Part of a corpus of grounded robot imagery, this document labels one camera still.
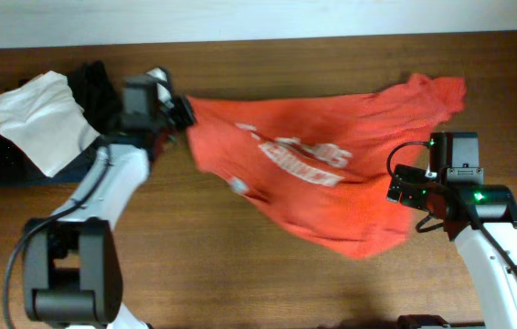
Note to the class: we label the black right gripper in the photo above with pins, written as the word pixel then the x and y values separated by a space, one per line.
pixel 401 184

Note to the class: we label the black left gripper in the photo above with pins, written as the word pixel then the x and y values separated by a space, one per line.
pixel 181 116

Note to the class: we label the orange printed t-shirt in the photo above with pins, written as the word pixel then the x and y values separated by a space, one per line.
pixel 317 166

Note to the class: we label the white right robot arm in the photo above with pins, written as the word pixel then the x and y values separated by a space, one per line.
pixel 480 220

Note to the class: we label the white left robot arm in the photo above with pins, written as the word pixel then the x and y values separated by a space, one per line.
pixel 71 270

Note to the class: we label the white folded cloth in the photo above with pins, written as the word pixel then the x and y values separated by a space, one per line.
pixel 44 121

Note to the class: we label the black folded garment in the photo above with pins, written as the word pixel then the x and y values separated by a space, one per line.
pixel 100 102

